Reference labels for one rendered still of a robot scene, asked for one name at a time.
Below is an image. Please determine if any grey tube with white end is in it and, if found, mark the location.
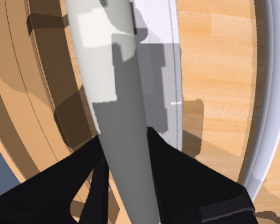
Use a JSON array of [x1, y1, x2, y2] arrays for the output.
[[241, 0, 280, 202]]

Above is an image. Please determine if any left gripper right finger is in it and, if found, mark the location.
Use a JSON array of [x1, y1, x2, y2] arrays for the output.
[[147, 127, 255, 224]]

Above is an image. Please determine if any long brown cardboard carton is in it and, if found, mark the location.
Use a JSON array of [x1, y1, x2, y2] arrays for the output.
[[0, 0, 93, 180]]

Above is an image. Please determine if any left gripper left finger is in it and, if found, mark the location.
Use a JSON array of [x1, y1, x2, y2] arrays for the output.
[[0, 134, 109, 224]]

